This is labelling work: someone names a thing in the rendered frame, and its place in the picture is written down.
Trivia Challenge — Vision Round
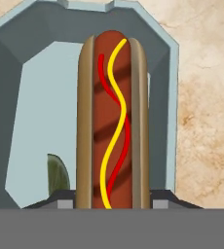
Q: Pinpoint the green vegetable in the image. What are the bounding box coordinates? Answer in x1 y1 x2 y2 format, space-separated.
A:
47 153 71 196

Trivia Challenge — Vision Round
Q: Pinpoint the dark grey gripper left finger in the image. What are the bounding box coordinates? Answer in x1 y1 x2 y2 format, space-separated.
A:
23 189 77 210

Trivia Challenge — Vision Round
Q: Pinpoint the pale blue tupperware container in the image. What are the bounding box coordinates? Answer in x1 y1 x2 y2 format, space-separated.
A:
0 0 180 210

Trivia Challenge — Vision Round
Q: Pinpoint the hot dog with mustard ketchup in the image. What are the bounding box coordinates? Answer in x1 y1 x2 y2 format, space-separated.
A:
75 29 152 210

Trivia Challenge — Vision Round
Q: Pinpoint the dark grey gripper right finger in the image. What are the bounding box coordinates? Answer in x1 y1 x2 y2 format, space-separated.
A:
149 189 204 210

